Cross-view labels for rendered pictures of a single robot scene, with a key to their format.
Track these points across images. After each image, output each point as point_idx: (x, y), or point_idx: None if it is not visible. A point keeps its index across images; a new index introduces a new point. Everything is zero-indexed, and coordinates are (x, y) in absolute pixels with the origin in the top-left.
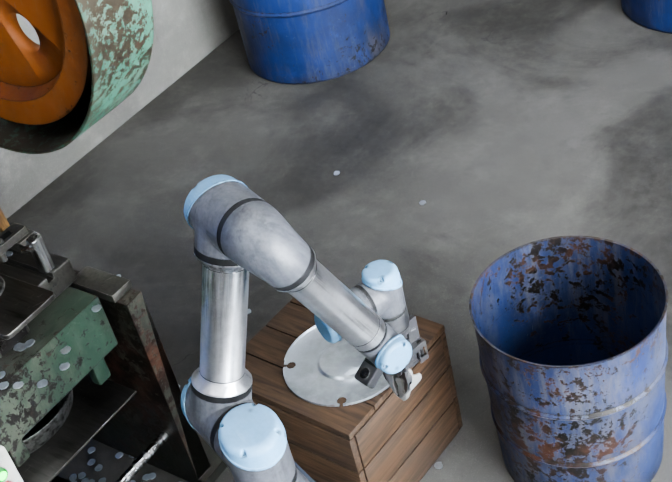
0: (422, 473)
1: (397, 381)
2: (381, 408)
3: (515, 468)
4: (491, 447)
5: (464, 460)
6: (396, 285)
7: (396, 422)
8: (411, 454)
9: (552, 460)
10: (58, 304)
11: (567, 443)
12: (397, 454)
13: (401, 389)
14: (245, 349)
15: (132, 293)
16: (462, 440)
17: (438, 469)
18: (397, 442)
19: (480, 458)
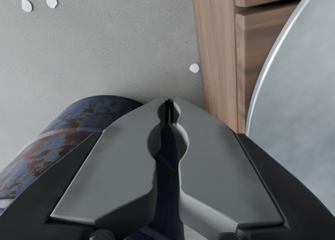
0: (198, 48)
1: (135, 173)
2: (232, 40)
3: (113, 107)
4: (169, 111)
5: (178, 87)
6: None
7: (215, 57)
8: (202, 49)
9: (41, 138)
10: None
11: (3, 170)
12: (203, 25)
13: (123, 136)
14: None
15: None
16: (196, 102)
17: (191, 64)
18: (207, 36)
19: (168, 97)
